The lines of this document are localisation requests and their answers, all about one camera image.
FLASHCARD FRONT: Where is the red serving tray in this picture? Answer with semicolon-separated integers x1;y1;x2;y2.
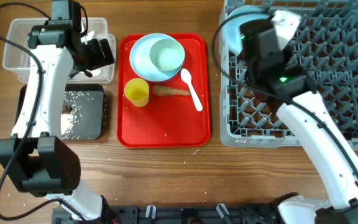
116;33;211;148

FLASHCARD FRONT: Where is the white napkin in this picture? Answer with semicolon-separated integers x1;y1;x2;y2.
77;30;101;77

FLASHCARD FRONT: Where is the carrot piece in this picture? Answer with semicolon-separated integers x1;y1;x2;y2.
152;85;191;96

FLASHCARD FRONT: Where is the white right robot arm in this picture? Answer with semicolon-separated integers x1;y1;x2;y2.
239;19;358;223

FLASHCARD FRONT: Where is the black mounting rail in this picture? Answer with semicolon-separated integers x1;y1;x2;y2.
51;203;279;224

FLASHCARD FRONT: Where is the light blue plate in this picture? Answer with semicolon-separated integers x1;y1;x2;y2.
129;33;179;82

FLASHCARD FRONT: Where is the clear plastic bin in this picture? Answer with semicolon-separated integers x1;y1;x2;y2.
2;17;117;85

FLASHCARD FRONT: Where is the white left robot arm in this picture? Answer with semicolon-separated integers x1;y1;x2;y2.
0;1;119;223

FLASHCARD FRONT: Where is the white rice pile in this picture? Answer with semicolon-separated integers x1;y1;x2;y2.
60;113;74;136

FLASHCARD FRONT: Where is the light blue bowl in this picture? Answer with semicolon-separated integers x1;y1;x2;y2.
222;5;269;55

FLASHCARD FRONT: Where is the yellow plastic cup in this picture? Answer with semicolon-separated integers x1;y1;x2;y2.
124;78;150;107

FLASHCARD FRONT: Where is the white plastic spoon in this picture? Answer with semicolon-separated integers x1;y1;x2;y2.
180;68;203;112

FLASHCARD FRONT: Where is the grey dishwasher rack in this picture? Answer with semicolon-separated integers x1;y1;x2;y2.
219;0;358;151

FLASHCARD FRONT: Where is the green bowl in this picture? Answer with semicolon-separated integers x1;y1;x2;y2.
149;39;185;76

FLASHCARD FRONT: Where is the brown food scrap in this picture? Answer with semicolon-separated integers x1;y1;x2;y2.
62;105;72;114

